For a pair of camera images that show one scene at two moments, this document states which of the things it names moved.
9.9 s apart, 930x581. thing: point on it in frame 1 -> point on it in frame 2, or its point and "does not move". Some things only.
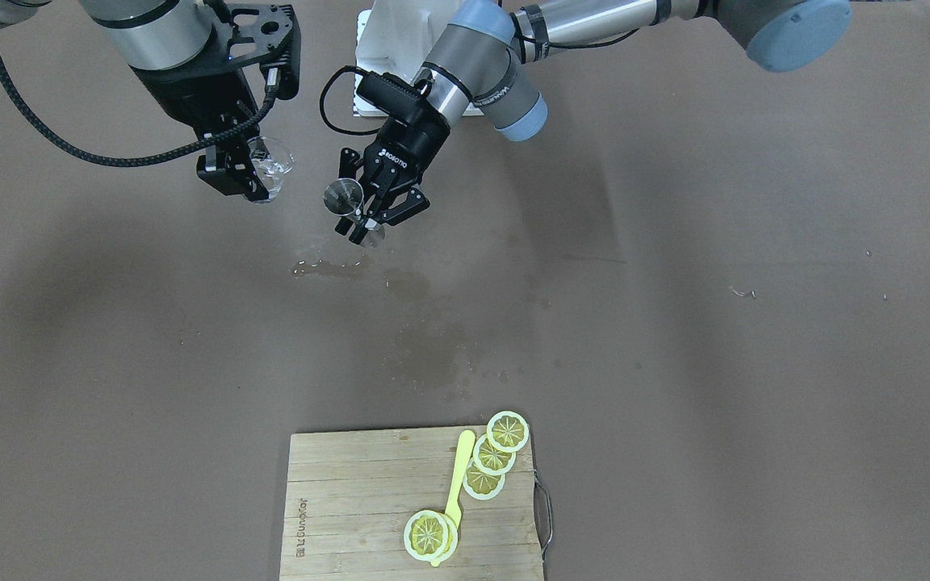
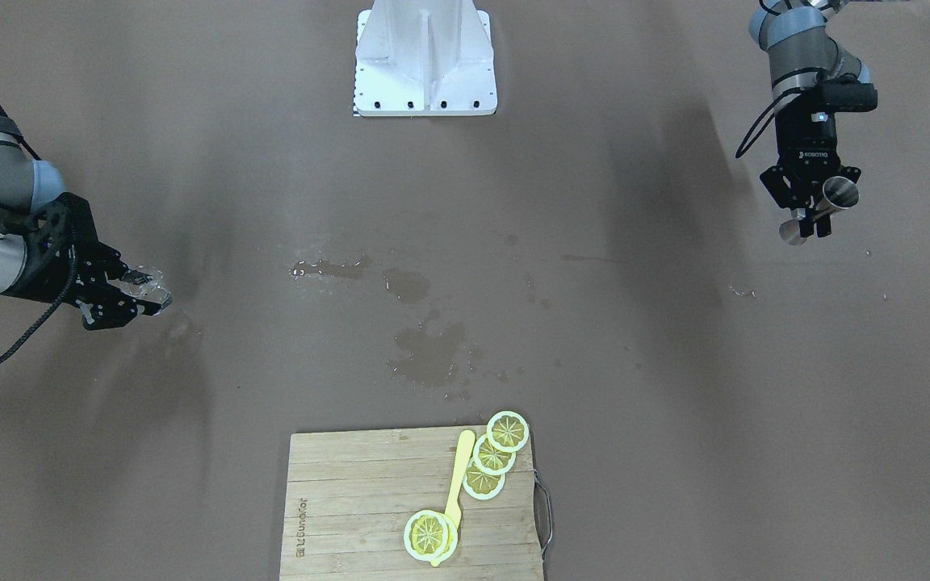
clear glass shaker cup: (272, 161) -> (152, 290)
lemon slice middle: (491, 460) does not move
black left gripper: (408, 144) -> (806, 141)
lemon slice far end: (508, 431) does not move
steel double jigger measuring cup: (344, 197) -> (839, 194)
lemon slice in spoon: (431, 536) does not move
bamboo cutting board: (349, 495) does not move
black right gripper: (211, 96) -> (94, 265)
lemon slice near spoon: (480, 485) does not move
